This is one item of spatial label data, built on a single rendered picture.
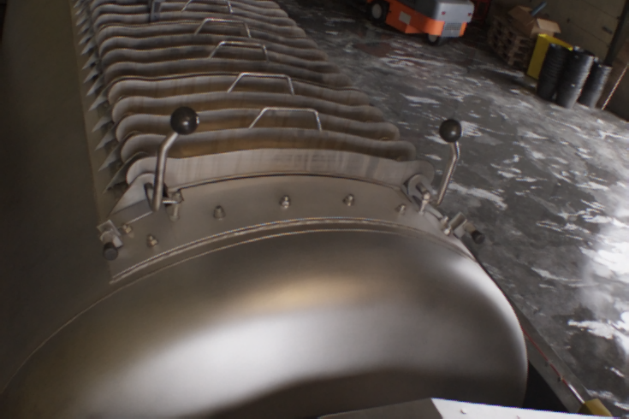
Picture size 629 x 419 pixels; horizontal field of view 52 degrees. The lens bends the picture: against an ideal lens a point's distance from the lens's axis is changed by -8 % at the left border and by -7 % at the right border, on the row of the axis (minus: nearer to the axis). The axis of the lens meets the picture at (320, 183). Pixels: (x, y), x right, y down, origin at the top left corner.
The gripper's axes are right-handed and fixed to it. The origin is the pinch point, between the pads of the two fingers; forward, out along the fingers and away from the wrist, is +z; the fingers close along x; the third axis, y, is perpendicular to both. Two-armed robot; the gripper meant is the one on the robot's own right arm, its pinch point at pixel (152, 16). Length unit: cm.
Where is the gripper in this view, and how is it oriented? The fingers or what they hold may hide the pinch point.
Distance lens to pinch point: 191.7
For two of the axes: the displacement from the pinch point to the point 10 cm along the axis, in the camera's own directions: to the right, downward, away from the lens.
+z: -2.2, 8.5, 4.8
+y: -9.1, 0.0, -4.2
